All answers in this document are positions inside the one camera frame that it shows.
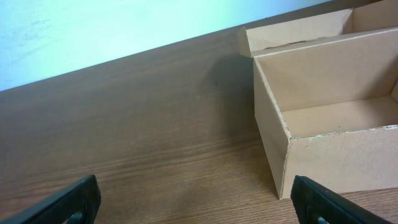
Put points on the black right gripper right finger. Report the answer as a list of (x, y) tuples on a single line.
[(315, 203)]

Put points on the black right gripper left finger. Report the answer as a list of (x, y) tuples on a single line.
[(77, 203)]

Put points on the brown cardboard box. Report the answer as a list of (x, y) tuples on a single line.
[(325, 97)]

